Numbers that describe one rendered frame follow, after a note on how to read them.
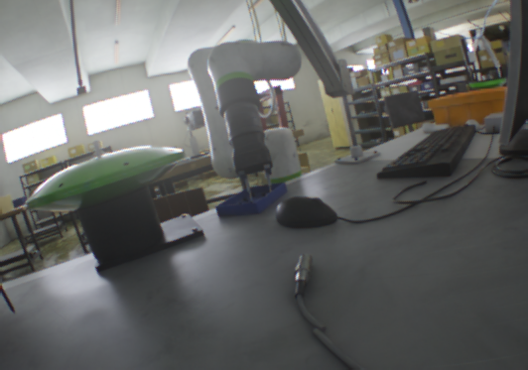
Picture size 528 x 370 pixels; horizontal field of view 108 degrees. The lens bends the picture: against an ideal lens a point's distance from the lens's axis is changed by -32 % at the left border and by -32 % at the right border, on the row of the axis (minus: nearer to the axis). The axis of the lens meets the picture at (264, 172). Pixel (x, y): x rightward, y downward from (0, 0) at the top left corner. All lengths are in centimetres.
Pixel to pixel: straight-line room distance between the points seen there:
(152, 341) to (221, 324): 7
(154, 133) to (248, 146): 889
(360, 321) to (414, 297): 5
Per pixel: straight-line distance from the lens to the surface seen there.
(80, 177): 40
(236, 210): 53
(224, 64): 64
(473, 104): 109
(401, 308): 23
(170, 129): 950
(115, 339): 30
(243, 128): 55
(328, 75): 71
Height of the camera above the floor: 106
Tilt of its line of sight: 9 degrees down
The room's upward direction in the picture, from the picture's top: 14 degrees counter-clockwise
